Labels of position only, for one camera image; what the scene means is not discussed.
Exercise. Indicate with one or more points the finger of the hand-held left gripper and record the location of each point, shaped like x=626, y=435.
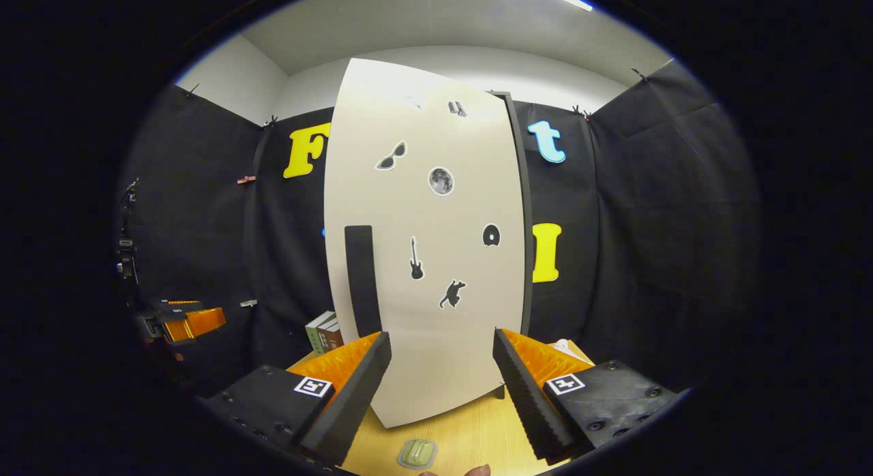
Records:
x=201, y=321
x=183, y=305

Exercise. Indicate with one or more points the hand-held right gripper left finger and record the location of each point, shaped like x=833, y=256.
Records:
x=351, y=401

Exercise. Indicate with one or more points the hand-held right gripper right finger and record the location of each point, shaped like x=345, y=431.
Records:
x=525, y=401

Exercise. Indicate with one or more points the dark grey cabinet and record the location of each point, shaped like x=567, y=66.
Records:
x=524, y=224

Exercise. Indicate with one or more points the beige cabinet door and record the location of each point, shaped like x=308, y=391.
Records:
x=382, y=203

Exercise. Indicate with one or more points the white green plastic toy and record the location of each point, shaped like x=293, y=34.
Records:
x=565, y=346

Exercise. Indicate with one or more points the olive brown book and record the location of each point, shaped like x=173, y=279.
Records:
x=326, y=338

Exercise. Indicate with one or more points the green hardcover book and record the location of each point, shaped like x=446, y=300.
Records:
x=314, y=336

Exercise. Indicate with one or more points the black cloth clamp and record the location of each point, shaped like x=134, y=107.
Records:
x=580, y=112
x=638, y=73
x=271, y=121
x=191, y=91

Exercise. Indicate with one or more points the black backdrop cloth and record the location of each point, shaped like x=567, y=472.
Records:
x=648, y=224

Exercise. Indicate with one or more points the black camera stand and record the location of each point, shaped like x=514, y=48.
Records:
x=127, y=247

